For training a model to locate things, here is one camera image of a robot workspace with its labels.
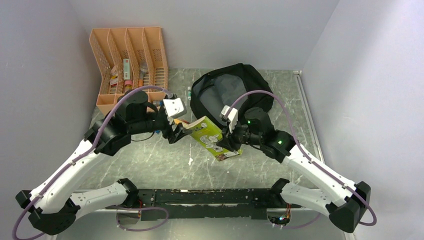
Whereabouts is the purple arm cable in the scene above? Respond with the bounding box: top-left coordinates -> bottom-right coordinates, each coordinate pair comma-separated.
225,90 -> 378,230
11,85 -> 174,240

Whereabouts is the tall white pink box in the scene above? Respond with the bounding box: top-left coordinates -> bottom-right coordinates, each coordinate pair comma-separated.
122,58 -> 131,80

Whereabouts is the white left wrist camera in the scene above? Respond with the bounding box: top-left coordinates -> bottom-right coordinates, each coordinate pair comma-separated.
163,98 -> 187,124

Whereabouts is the white green glue stick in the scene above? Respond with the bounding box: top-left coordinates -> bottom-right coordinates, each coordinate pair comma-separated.
187,86 -> 192,101

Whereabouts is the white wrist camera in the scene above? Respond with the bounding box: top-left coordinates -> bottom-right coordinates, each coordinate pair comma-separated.
163,98 -> 187,124
220,105 -> 238,133

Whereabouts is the peach plastic desk organizer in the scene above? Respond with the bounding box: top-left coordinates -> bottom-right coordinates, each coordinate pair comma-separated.
89,26 -> 169,114

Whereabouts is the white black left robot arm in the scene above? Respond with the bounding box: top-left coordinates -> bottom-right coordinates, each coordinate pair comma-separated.
15,88 -> 187,236

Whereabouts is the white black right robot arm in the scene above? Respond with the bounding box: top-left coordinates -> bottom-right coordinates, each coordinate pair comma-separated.
218,105 -> 371,233

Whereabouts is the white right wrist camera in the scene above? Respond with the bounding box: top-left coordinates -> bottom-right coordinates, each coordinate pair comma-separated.
220,105 -> 238,133

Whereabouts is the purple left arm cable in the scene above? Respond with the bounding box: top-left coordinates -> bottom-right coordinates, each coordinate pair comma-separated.
11,85 -> 174,240

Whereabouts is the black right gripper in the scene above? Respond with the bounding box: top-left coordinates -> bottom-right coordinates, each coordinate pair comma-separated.
216,118 -> 263,152

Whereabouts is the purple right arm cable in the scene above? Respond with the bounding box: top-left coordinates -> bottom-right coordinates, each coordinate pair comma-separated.
225,90 -> 378,230

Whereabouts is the lime green comic book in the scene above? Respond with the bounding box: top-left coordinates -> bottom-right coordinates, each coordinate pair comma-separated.
182,116 -> 242,162

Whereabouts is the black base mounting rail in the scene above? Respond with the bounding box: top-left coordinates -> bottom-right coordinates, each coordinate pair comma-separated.
120,188 -> 287,221

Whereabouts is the black student backpack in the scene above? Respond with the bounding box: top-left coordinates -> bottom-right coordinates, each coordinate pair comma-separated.
190,63 -> 272,129

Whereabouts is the aluminium side rail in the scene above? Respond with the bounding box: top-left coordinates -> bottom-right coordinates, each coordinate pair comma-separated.
292,70 -> 326,164

